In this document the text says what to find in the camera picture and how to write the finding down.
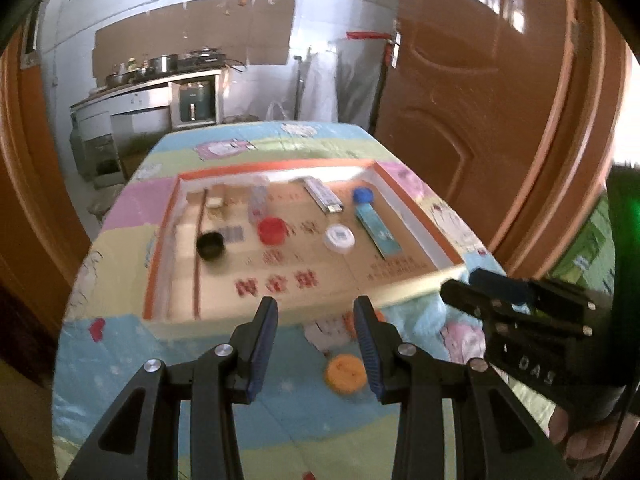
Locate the green air fryer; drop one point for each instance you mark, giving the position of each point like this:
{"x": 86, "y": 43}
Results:
{"x": 192, "y": 100}

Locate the teal lighter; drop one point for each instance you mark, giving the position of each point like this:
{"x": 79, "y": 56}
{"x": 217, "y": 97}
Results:
{"x": 377, "y": 230}

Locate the black bottle cap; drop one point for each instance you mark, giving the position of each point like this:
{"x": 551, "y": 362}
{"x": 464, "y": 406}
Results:
{"x": 210, "y": 246}

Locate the wooden door frame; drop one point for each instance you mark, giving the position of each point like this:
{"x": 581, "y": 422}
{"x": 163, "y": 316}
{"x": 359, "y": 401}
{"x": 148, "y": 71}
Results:
{"x": 30, "y": 185}
{"x": 585, "y": 110}

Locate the cartoon sheep printed blanket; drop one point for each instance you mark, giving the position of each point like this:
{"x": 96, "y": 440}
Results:
{"x": 150, "y": 360}

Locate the orange bottle cap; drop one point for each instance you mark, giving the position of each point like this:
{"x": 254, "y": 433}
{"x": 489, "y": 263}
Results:
{"x": 348, "y": 322}
{"x": 345, "y": 372}

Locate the black pole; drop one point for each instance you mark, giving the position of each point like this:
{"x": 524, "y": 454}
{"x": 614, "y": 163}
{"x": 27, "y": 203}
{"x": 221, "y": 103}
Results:
{"x": 299, "y": 87}

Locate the person's right hand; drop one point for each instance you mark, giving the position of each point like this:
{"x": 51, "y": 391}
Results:
{"x": 580, "y": 440}

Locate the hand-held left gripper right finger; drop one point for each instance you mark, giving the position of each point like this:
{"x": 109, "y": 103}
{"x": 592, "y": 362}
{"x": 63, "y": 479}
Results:
{"x": 367, "y": 350}

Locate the small wooden block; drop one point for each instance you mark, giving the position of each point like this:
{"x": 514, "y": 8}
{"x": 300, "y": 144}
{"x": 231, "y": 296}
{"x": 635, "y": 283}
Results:
{"x": 217, "y": 197}

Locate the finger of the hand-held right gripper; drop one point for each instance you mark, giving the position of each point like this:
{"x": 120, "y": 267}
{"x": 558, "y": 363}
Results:
{"x": 465, "y": 294}
{"x": 500, "y": 285}

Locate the flattened brown carton liner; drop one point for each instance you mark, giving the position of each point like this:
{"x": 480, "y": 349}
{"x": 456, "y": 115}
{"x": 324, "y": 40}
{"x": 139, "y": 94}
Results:
{"x": 310, "y": 275}

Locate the white kitchen counter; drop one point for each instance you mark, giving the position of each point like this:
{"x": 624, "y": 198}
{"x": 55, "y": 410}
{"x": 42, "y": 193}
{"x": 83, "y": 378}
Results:
{"x": 140, "y": 100}

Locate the red bottle cap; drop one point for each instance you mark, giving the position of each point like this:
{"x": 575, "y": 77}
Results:
{"x": 271, "y": 230}

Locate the white plastic sheet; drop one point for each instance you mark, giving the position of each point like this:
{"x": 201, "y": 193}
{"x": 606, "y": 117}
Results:
{"x": 317, "y": 90}

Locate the white bottle cap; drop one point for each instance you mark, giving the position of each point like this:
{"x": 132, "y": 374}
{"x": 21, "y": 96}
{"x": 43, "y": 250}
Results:
{"x": 339, "y": 237}

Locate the cardboard sheet on wall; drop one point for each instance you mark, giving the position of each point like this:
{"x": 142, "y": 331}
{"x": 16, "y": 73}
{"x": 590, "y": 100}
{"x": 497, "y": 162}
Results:
{"x": 200, "y": 30}

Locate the blue bottle cap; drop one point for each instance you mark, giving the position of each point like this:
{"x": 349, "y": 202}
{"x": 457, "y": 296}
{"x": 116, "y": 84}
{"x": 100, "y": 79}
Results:
{"x": 363, "y": 194}

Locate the metal wok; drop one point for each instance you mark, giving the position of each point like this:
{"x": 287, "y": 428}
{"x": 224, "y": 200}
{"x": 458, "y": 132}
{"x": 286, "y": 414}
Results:
{"x": 120, "y": 77}

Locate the yellow-capped bottle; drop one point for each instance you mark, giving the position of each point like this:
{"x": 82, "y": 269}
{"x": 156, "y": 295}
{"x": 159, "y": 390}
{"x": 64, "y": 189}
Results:
{"x": 131, "y": 64}

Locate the green printed carton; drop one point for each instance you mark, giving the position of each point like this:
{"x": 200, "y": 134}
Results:
{"x": 585, "y": 245}

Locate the red paper strip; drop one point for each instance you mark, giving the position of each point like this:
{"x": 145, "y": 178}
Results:
{"x": 367, "y": 35}

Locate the black gas stove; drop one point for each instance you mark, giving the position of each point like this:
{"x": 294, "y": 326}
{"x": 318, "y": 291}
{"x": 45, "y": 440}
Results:
{"x": 202, "y": 60}

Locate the white cartoon lighter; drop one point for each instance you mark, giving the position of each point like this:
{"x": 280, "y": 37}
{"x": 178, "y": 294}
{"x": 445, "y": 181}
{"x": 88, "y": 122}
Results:
{"x": 322, "y": 195}

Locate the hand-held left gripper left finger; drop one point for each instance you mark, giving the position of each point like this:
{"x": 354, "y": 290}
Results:
{"x": 262, "y": 350}

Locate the shallow orange-rimmed cardboard box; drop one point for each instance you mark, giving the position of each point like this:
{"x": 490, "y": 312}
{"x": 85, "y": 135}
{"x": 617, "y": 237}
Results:
{"x": 160, "y": 270}

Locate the steel cooking pot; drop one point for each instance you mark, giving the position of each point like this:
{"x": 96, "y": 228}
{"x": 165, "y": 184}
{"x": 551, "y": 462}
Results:
{"x": 162, "y": 62}

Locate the grey plastic sheet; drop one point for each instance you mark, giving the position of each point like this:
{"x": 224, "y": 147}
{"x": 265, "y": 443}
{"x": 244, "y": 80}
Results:
{"x": 357, "y": 85}

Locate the panelled wooden door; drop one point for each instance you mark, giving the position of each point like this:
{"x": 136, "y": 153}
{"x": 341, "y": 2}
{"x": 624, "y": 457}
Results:
{"x": 450, "y": 110}

